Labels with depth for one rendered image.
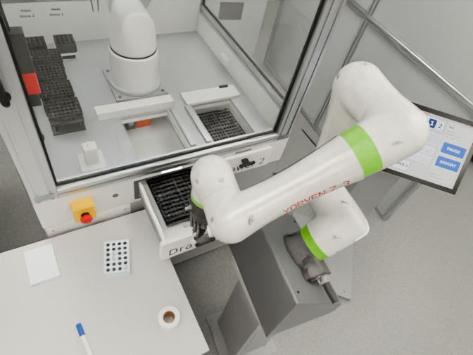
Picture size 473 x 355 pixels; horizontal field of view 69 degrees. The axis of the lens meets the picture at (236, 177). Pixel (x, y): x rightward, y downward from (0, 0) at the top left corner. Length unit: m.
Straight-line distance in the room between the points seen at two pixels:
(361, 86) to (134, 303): 0.95
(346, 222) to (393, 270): 1.57
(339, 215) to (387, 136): 0.38
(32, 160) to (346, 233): 0.93
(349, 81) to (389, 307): 1.82
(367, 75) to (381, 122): 0.14
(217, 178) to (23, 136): 0.53
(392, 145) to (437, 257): 2.17
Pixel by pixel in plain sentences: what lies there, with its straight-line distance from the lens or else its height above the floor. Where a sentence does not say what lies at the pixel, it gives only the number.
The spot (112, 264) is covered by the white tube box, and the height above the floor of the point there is 0.79.
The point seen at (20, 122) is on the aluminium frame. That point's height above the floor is 1.28.
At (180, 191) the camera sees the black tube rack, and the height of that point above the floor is 0.87.
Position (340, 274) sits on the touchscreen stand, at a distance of 2.37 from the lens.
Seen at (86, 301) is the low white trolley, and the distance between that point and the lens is 1.29.
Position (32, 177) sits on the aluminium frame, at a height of 1.07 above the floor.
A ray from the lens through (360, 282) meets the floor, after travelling 2.46.
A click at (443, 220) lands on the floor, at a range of 3.18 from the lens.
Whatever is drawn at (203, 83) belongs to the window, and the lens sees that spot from 1.13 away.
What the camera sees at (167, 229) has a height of 0.84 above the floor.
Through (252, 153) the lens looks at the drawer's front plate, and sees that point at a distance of 1.46.
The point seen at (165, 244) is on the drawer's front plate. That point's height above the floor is 0.93.
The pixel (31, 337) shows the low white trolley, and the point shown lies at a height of 0.76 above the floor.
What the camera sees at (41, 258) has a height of 0.78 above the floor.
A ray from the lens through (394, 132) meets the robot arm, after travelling 0.79.
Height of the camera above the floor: 1.96
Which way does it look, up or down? 49 degrees down
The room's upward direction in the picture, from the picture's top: 17 degrees clockwise
